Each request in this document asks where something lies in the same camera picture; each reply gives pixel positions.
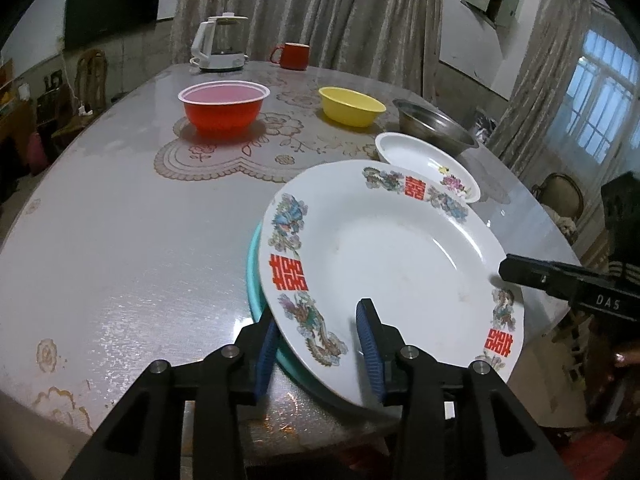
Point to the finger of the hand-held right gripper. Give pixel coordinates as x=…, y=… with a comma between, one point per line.
x=560, y=282

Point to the red plastic bowl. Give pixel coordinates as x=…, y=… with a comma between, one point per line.
x=222, y=110

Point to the lace table doily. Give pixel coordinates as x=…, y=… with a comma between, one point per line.
x=210, y=160

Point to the wooden chair with cushion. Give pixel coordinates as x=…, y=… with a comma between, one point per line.
x=560, y=200

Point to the teal plate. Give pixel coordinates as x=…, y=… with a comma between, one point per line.
x=256, y=280

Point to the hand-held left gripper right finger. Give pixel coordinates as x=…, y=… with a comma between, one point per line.
x=371, y=355

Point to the yellow plastic bowl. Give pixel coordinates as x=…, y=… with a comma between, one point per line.
x=350, y=107

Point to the stainless steel bowl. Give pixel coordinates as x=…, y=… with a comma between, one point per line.
x=435, y=127

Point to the wooden cabinet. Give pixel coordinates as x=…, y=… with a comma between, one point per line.
x=20, y=130

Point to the carved wooden chair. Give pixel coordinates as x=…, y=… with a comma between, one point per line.
x=90, y=80

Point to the red mug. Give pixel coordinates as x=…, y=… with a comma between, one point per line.
x=294, y=57

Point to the black television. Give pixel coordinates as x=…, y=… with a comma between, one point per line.
x=112, y=7

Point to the person's right hand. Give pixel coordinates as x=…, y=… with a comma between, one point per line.
x=617, y=365

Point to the white electric kettle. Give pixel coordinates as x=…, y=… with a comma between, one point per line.
x=220, y=42

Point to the large white dragon-print plate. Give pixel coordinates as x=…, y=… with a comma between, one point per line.
x=400, y=260

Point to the small white floral plate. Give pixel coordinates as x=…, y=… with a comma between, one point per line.
x=420, y=157

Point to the window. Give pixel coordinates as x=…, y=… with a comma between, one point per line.
x=607, y=95

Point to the narrow beige window curtain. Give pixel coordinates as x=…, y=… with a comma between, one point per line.
x=545, y=70

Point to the wide beige curtain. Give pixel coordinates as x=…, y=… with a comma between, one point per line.
x=310, y=10

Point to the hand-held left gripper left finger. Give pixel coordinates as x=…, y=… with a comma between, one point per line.
x=265, y=360

